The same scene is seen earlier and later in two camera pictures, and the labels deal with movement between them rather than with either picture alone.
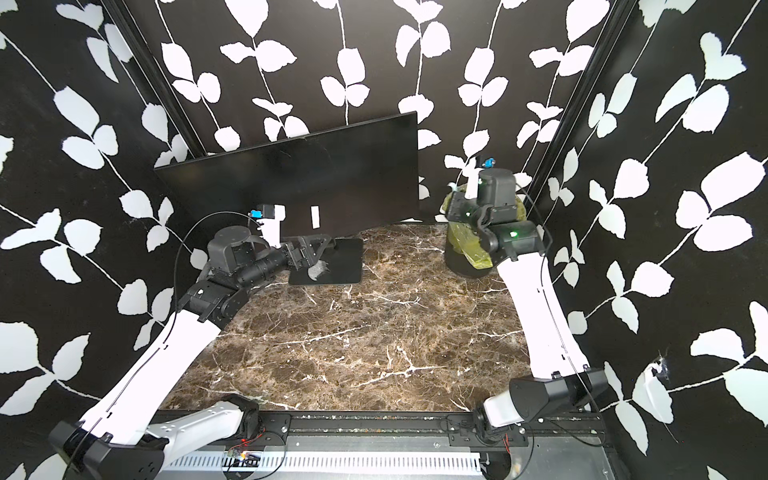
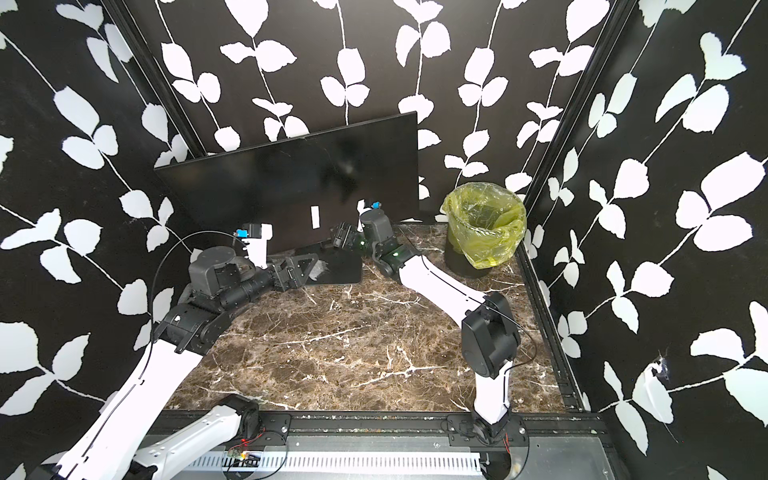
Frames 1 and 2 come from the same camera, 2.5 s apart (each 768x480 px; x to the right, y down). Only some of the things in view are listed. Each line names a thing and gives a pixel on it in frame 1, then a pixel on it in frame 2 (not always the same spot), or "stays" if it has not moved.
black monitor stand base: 345,261 stays
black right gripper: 463,206 → 349,234
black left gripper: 301,247 → 294,280
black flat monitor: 334,183 stays
